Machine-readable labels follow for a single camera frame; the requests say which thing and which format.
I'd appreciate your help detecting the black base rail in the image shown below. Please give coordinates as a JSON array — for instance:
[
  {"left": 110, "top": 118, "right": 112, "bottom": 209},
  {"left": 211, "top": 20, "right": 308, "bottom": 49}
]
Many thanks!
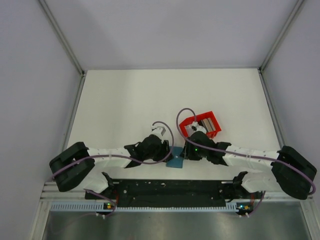
[{"left": 84, "top": 178, "right": 241, "bottom": 208}]

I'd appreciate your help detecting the aluminium frame post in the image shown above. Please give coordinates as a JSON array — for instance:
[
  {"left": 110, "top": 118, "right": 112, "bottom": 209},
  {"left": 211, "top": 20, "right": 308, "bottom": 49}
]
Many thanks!
[
  {"left": 258, "top": 0, "right": 307, "bottom": 73},
  {"left": 37, "top": 0, "right": 86, "bottom": 76}
]

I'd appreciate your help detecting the blue leather card holder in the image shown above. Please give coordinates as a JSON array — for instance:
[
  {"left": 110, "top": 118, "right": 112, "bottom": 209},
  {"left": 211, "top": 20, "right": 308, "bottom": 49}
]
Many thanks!
[{"left": 166, "top": 146, "right": 184, "bottom": 169}]

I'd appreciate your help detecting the grey slotted cable duct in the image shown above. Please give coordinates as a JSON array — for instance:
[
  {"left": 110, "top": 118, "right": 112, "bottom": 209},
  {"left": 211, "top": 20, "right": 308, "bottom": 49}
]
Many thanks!
[{"left": 50, "top": 201, "right": 251, "bottom": 213}]

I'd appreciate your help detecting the red plastic bin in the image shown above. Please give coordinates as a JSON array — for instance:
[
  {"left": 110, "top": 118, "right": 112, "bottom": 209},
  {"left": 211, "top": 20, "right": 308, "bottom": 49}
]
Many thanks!
[{"left": 179, "top": 111, "right": 222, "bottom": 139}]

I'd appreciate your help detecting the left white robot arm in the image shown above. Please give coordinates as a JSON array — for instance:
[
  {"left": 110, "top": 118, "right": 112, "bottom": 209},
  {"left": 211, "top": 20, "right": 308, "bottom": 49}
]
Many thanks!
[{"left": 49, "top": 127, "right": 173, "bottom": 199}]

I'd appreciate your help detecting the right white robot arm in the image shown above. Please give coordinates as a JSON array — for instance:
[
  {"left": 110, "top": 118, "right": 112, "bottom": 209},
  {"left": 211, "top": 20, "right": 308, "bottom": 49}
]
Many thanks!
[{"left": 181, "top": 131, "right": 317, "bottom": 200}]

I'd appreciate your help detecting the left aluminium frame post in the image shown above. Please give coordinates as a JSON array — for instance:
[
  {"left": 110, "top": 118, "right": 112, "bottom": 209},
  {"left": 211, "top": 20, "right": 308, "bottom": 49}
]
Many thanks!
[{"left": 37, "top": 0, "right": 86, "bottom": 76}]

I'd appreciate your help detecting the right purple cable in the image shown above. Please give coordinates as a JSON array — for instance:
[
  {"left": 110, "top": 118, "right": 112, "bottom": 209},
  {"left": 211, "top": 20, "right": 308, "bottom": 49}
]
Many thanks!
[{"left": 176, "top": 108, "right": 316, "bottom": 217}]

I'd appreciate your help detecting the stack of cards in bin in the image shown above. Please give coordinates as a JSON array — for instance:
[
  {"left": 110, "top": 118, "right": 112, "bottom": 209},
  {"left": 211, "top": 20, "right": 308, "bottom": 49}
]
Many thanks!
[{"left": 200, "top": 118, "right": 216, "bottom": 133}]

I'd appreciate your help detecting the right aluminium frame post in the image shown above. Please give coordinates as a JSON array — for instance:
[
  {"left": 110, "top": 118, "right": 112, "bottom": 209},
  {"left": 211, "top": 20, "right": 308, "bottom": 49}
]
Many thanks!
[{"left": 258, "top": 0, "right": 307, "bottom": 73}]

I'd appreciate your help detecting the aluminium frame rail left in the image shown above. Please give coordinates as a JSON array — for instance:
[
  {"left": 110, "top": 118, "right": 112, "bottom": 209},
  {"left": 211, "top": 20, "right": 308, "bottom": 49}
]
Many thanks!
[{"left": 40, "top": 182, "right": 85, "bottom": 201}]

